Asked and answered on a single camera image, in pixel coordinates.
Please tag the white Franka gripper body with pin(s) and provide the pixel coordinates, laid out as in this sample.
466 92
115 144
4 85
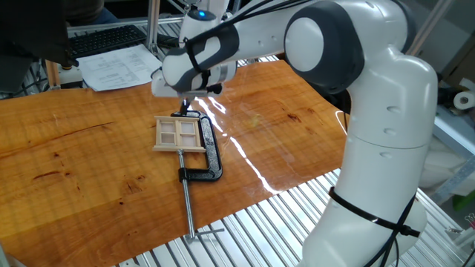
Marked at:
159 91

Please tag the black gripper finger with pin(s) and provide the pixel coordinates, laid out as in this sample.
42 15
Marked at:
187 107
182 108

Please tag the small sliding window sash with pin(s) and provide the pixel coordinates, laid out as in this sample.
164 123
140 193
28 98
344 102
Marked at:
187 128

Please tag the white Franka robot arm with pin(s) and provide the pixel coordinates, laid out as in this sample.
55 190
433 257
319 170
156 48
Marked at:
386 111

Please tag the printed paper sheets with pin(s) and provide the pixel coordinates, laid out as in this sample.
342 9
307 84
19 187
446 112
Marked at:
118 66

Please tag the black C-clamp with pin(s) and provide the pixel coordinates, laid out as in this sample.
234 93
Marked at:
212 148

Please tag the black computer keyboard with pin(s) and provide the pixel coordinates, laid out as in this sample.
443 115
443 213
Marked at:
107 39

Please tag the small white box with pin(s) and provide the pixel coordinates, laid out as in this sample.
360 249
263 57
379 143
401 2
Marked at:
68 76

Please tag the seated person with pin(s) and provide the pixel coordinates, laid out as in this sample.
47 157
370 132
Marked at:
98 15

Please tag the glossy wood-grain mat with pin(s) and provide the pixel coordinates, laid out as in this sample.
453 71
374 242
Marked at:
92 167

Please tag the black monitor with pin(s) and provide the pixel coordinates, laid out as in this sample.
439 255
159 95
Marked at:
29 29

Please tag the white toilet paper roll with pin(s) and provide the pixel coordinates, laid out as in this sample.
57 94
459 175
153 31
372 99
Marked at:
464 100

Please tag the green plastic object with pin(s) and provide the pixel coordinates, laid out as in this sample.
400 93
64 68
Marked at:
465 202

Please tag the binder clip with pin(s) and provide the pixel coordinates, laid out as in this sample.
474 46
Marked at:
471 219

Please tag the miniature wooden window frame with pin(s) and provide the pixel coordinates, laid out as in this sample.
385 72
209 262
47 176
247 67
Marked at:
179 148

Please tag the aluminium profile post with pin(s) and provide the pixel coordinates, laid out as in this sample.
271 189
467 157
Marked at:
153 26

